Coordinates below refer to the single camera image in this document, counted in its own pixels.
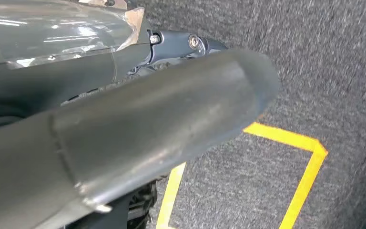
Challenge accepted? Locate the yellow floor tape square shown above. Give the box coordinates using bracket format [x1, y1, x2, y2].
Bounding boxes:
[155, 122, 329, 229]

